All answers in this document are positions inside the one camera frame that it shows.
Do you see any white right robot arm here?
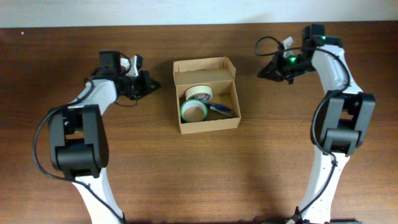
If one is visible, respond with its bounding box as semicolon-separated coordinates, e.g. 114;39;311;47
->
257;24;376;223

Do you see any cardboard box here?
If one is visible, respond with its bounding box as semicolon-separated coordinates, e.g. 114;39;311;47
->
173;57;241;134

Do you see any beige masking tape roll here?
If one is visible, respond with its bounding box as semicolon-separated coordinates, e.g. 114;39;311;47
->
185;85;213;100

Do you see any blue pen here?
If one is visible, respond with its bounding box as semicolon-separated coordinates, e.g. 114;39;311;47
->
190;97;231;111

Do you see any green tape roll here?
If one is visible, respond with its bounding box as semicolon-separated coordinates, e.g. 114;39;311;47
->
180;99;208;123

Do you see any black pen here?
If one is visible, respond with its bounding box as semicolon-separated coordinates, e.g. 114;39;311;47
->
210;106;234;118

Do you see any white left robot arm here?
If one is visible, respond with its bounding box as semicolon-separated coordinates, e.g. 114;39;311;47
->
47;50;160;223

